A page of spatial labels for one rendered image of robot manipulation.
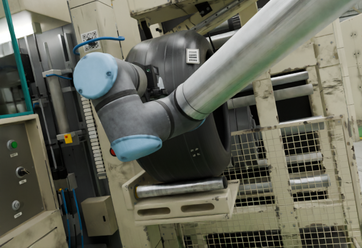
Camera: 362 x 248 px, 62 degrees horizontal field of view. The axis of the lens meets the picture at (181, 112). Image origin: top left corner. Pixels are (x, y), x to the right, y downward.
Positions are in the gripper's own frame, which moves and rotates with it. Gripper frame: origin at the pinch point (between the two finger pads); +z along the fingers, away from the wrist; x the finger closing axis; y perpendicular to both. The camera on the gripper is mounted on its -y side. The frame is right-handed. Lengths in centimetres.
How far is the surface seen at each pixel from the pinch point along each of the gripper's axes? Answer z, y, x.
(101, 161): 25, -18, 40
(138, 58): 6.8, 15.4, 8.2
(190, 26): 57, 39, -1
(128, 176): 24.6, -25.5, 28.4
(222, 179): 17.9, -29.9, -10.4
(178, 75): 2.4, 6.0, -5.7
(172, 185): 17.9, -29.7, 8.0
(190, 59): 5.4, 10.6, -9.7
